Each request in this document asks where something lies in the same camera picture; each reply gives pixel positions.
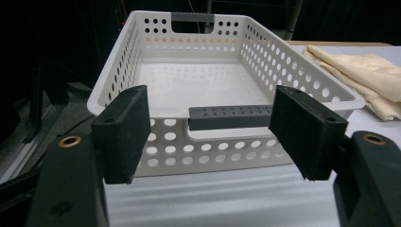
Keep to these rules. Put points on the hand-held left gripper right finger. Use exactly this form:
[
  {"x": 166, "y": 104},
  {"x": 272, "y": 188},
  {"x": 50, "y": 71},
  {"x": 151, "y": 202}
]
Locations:
[{"x": 307, "y": 135}]

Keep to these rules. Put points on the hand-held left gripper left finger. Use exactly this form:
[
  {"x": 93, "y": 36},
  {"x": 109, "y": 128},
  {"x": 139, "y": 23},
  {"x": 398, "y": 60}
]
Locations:
[{"x": 121, "y": 138}]

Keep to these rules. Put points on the cream cloth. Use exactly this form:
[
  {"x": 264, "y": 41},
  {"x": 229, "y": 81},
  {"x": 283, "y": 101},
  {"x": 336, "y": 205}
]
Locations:
[{"x": 365, "y": 75}]

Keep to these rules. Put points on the white perforated plastic basket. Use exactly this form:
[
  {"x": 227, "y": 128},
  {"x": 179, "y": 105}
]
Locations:
[{"x": 201, "y": 85}]

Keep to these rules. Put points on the black metal stand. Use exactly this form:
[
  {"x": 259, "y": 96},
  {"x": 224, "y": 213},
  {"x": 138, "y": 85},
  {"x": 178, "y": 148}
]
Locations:
[{"x": 36, "y": 101}]

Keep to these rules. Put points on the white table mat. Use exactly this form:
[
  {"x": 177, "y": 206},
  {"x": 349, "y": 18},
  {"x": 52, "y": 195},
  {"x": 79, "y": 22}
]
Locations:
[{"x": 220, "y": 198}]

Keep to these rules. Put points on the aluminium floor rail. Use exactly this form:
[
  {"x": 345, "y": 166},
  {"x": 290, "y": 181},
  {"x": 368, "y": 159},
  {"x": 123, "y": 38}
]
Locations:
[{"x": 22, "y": 157}]

